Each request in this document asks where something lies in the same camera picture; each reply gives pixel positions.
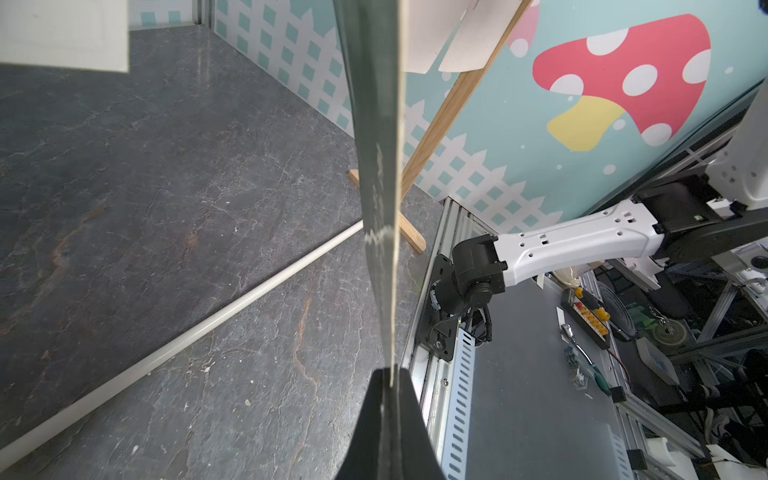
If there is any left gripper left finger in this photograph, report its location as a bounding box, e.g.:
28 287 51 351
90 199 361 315
336 369 389 480

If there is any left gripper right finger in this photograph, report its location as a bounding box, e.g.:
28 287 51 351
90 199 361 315
394 368 445 480

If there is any postcard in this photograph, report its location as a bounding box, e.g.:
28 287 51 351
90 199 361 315
1 0 129 73
333 1 408 370
405 0 478 74
438 0 523 73

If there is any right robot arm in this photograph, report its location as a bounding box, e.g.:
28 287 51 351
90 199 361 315
428 87 767 319

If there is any wooden clothesline rack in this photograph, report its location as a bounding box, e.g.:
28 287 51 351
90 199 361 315
0 0 535 472

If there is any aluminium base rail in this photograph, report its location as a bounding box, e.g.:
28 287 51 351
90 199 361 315
404 198 475 479

